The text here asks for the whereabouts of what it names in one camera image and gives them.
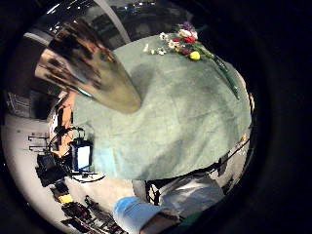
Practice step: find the shiny patterned tapered vase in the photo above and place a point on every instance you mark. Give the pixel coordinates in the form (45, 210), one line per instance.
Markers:
(97, 74)

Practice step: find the green tablecloth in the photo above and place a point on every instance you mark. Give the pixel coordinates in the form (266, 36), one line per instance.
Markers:
(169, 120)

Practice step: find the white daisy flower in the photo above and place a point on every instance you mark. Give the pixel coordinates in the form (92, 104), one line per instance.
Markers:
(161, 51)
(146, 48)
(163, 36)

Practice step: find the yellow flower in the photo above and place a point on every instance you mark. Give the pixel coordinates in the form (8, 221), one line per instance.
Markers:
(195, 55)

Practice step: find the green flower stems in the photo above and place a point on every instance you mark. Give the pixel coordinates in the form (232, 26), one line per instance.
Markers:
(224, 70)

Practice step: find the lit screen on stand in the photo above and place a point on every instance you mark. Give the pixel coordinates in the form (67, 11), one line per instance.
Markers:
(82, 156)

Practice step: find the red flower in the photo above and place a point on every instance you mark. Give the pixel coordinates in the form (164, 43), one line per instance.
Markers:
(189, 39)

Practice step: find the the person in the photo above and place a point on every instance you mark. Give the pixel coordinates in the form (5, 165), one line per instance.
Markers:
(191, 195)

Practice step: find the pink and white flower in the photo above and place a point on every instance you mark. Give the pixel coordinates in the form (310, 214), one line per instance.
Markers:
(186, 32)

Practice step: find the wooden chair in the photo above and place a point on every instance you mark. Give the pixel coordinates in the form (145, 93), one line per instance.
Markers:
(66, 113)

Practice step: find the purple flower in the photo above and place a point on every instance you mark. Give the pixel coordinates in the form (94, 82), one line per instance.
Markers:
(187, 25)

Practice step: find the black gear on floor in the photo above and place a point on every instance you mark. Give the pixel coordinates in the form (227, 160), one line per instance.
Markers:
(87, 216)

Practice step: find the yellow box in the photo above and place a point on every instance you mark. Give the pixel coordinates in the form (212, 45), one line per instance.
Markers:
(66, 198)

